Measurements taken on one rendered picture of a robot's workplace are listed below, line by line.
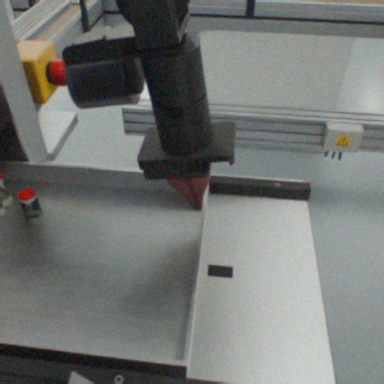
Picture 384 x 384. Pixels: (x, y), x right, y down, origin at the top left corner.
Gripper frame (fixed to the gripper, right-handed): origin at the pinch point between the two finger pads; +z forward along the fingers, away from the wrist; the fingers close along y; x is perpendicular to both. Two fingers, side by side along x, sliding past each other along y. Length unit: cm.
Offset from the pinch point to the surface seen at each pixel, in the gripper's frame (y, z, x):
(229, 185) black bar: -3.2, 2.9, -6.3
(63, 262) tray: 15.7, 1.4, 8.2
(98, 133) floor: 85, 79, -147
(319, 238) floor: -30, 98, -81
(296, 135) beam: -20, 48, -85
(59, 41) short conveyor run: 36, -7, -48
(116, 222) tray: 11.1, 2.1, 1.0
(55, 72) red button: 21.2, -12.0, -16.1
